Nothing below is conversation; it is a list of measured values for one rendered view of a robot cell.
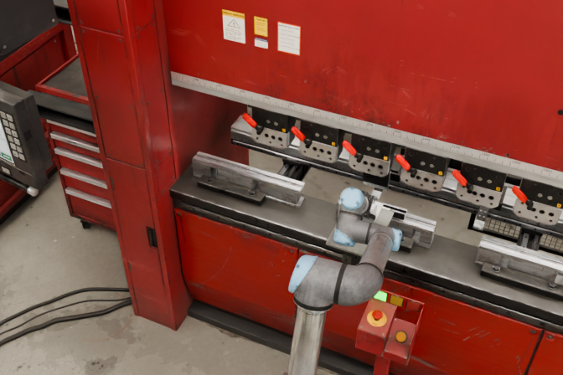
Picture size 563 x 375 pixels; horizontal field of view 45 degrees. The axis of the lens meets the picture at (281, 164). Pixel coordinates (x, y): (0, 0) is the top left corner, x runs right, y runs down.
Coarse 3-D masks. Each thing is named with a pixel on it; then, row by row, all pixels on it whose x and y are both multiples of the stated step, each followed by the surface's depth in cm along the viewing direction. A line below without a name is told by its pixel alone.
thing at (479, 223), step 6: (504, 192) 267; (498, 204) 262; (480, 210) 261; (486, 210) 262; (498, 210) 264; (480, 216) 259; (486, 216) 259; (480, 222) 257; (474, 228) 255; (480, 228) 254
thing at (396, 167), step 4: (396, 164) 278; (392, 168) 276; (396, 168) 276; (400, 168) 278; (392, 172) 276; (396, 172) 276; (400, 172) 276; (392, 176) 276; (396, 176) 275; (400, 176) 276; (392, 180) 278; (396, 180) 277; (376, 188) 271; (372, 192) 269; (376, 192) 269; (380, 192) 269; (376, 196) 268
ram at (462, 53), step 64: (192, 0) 239; (256, 0) 227; (320, 0) 217; (384, 0) 208; (448, 0) 200; (512, 0) 192; (192, 64) 257; (256, 64) 244; (320, 64) 232; (384, 64) 222; (448, 64) 212; (512, 64) 203; (448, 128) 226; (512, 128) 216
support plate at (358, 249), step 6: (384, 210) 262; (378, 216) 260; (384, 216) 260; (390, 216) 260; (378, 222) 257; (384, 222) 257; (330, 234) 252; (330, 240) 250; (336, 246) 247; (342, 246) 247; (348, 246) 247; (354, 246) 247; (360, 246) 247; (366, 246) 247; (354, 252) 245; (360, 252) 245
